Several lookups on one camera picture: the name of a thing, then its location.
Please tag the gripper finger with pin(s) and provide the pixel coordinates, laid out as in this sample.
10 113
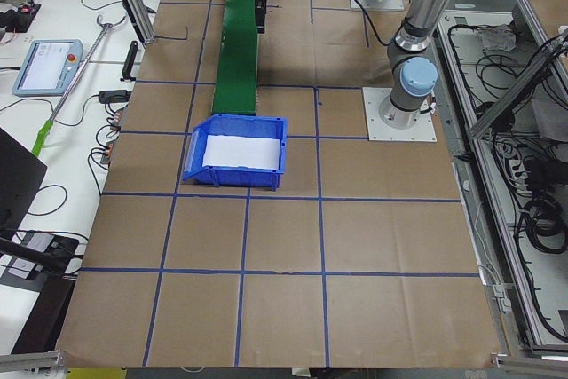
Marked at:
260 12

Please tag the green conveyor belt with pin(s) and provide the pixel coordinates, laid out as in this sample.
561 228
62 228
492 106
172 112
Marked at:
235 91

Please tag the blue source bin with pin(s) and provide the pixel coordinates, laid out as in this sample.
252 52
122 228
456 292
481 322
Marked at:
242 126

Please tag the white foam pad source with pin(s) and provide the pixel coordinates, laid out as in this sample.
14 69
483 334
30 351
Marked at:
234 151

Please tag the black power adapter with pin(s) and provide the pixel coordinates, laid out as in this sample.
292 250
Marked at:
113 96

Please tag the teach pendant tablet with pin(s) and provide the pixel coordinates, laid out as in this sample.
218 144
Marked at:
48 68

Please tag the black monitor corner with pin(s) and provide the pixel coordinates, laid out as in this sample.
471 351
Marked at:
21 177

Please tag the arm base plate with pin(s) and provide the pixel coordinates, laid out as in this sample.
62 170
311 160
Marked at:
379 5
388 124

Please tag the green handled reacher grabber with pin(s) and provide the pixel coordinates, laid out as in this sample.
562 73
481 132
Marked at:
44 131

